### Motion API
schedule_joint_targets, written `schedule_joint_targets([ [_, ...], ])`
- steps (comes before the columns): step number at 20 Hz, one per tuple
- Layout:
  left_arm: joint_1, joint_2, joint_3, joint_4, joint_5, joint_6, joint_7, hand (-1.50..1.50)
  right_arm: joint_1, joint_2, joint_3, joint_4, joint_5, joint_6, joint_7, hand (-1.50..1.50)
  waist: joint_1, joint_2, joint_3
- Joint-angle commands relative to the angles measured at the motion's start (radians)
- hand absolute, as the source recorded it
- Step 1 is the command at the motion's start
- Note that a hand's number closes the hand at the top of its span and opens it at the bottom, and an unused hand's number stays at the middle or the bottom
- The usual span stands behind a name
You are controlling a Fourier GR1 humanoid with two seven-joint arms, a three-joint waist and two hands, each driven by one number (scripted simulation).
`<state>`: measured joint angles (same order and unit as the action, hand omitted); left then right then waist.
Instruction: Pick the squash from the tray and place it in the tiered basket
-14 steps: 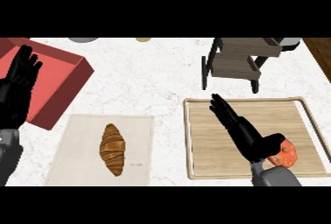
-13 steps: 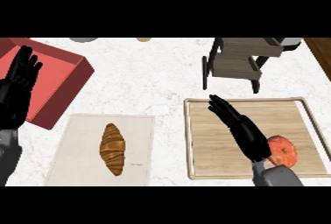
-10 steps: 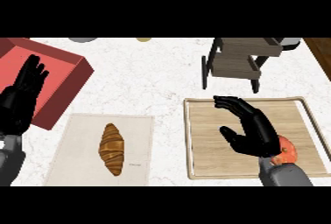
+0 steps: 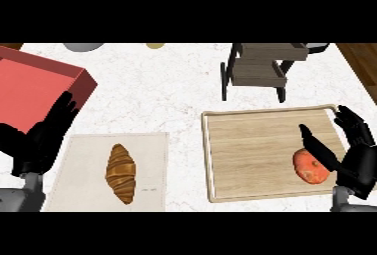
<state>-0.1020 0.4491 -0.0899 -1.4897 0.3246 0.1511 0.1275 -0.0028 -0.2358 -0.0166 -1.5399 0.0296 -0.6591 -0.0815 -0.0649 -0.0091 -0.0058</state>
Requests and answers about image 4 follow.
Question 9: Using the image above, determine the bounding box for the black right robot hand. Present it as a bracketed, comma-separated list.
[298, 105, 377, 201]

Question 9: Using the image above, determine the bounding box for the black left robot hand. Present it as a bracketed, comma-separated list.
[0, 91, 82, 178]

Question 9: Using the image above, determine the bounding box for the orange squash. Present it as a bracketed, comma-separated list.
[292, 148, 332, 186]

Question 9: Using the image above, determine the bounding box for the pale wooden tray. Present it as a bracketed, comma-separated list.
[200, 104, 377, 204]

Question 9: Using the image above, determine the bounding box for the dark tiered basket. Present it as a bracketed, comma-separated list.
[219, 42, 311, 104]

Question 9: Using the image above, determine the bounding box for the beige placemat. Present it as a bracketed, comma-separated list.
[41, 132, 171, 212]

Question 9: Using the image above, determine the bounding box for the red box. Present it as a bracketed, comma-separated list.
[0, 45, 100, 135]

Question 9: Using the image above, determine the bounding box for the brown croissant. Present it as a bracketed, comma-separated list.
[104, 143, 138, 205]

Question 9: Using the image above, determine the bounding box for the brown wooden surface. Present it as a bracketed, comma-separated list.
[335, 42, 377, 105]

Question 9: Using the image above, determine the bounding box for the grey round object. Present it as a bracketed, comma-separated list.
[63, 42, 107, 53]

